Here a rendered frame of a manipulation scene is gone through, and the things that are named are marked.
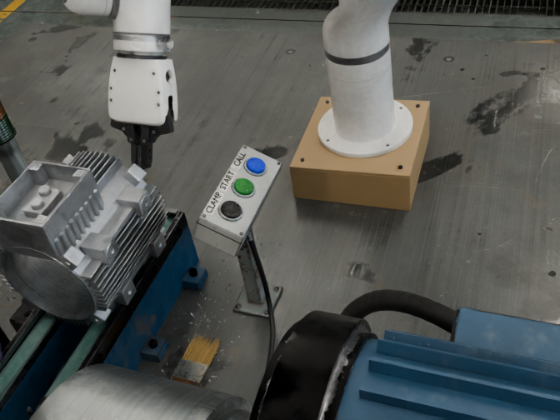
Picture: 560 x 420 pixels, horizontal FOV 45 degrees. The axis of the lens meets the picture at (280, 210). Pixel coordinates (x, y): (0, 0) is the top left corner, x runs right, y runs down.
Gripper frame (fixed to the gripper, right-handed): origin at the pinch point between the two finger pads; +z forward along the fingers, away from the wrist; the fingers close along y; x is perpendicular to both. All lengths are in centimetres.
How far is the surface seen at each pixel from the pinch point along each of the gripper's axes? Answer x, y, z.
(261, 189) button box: -1.4, -19.8, 3.1
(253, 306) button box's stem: -10.9, -15.6, 26.3
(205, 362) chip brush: 0.2, -12.1, 32.6
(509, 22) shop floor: -270, -39, -30
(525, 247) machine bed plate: -32, -58, 15
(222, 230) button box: 7.4, -17.7, 7.5
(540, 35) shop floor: -261, -54, -24
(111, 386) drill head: 38.7, -20.7, 15.2
